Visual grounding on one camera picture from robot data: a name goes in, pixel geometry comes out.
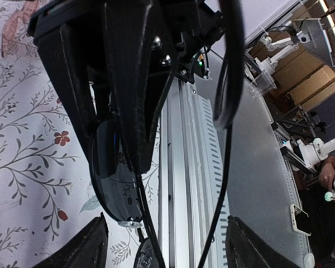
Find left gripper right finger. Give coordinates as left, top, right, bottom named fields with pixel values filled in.
left=226, top=216, right=298, bottom=268

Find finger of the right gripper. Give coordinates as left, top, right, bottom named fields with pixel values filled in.
left=28, top=11, right=112, bottom=145

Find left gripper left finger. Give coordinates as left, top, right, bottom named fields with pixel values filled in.
left=35, top=213, right=109, bottom=268

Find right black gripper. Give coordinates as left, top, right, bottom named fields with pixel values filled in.
left=103, top=1, right=223, bottom=175

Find black frame glasses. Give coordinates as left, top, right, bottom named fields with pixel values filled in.
left=88, top=119, right=165, bottom=267

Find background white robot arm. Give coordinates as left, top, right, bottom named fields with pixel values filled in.
left=27, top=1, right=335, bottom=267

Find pink translucent sunglasses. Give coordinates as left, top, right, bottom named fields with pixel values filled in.
left=1, top=1, right=40, bottom=58

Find background person hand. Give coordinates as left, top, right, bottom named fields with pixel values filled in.
left=319, top=156, right=335, bottom=191

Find white smartphone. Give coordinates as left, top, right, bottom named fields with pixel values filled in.
left=290, top=204, right=312, bottom=237

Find clear plastic cup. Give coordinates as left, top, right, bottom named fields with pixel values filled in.
left=251, top=71, right=276, bottom=97

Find right black cable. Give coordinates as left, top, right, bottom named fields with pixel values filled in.
left=153, top=0, right=248, bottom=268

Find front aluminium rail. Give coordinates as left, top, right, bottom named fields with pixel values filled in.
left=156, top=80, right=316, bottom=268

